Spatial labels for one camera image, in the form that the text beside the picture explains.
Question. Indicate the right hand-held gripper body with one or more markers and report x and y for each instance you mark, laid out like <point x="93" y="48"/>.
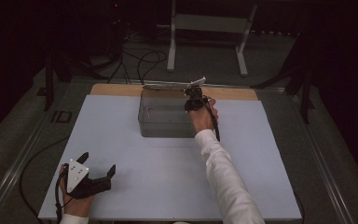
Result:
<point x="195" y="98"/>

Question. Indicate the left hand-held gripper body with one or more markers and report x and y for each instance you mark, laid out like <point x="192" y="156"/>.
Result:
<point x="80" y="180"/>

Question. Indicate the smoky transparent box lid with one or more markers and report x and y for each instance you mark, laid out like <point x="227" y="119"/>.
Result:
<point x="164" y="86"/>

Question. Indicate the smoky transparent plastic box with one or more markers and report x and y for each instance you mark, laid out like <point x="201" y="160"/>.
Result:
<point x="161" y="124"/>

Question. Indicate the person's right hand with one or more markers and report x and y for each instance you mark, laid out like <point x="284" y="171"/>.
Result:
<point x="203" y="119"/>

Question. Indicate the person's left hand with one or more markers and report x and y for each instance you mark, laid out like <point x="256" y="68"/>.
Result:
<point x="77" y="205"/>

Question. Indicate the white table cover sheet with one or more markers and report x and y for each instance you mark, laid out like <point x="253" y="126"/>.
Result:
<point x="155" y="174"/>

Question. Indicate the wooden table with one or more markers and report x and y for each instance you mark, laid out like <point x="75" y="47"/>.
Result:
<point x="115" y="89"/>

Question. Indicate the white metal stand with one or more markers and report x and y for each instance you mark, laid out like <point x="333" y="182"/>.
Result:
<point x="211" y="23"/>

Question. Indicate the dark metal stand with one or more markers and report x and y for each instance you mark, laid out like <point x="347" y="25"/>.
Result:
<point x="295" y="77"/>
<point x="62" y="71"/>

